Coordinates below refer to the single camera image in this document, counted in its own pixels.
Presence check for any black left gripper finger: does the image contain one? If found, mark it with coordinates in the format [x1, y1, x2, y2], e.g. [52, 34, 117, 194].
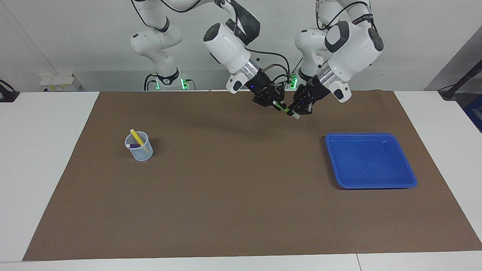
[294, 86, 311, 107]
[288, 102, 313, 115]

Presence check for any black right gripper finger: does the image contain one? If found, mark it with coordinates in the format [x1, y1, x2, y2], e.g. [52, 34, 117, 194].
[275, 85, 287, 108]
[252, 99, 279, 110]

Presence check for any green pen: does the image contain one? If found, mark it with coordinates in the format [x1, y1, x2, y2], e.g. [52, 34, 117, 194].
[273, 101, 300, 120]

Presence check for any yellow pen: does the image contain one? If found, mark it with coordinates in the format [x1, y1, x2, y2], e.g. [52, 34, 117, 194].
[130, 129, 148, 153]

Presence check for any blue plastic tray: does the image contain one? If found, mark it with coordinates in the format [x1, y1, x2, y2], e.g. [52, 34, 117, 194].
[325, 133, 418, 189]

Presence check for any brown table mat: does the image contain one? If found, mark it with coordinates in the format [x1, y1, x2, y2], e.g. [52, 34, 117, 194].
[23, 90, 482, 261]

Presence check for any light blue mesh cup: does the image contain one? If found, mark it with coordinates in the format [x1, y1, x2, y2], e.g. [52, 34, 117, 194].
[125, 131, 154, 161]

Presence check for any black stand pole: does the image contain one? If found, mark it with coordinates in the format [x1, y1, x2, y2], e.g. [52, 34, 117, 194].
[439, 60, 482, 100]

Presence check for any blue box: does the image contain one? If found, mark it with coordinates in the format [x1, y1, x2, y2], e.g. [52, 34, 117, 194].
[464, 94, 482, 133]

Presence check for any white power strip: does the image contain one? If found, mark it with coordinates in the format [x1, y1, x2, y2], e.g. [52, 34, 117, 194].
[40, 73, 81, 92]

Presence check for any black table clamp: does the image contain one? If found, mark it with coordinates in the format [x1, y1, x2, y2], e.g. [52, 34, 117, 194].
[0, 80, 19, 103]

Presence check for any black left base cable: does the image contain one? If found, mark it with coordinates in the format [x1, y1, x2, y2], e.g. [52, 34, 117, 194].
[291, 56, 304, 90]

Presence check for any black base cable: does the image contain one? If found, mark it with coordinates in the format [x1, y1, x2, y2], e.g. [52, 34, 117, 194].
[144, 73, 196, 91]
[291, 56, 304, 90]

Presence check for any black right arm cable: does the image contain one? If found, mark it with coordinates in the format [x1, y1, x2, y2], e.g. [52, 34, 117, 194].
[132, 0, 291, 89]

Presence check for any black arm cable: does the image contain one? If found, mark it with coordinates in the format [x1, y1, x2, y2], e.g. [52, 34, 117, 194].
[316, 0, 377, 70]
[132, 0, 291, 89]

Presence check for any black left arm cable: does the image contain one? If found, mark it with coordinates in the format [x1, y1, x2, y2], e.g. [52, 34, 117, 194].
[316, 0, 377, 70]

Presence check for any black right base cable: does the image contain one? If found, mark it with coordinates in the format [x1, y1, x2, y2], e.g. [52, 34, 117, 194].
[144, 73, 196, 91]

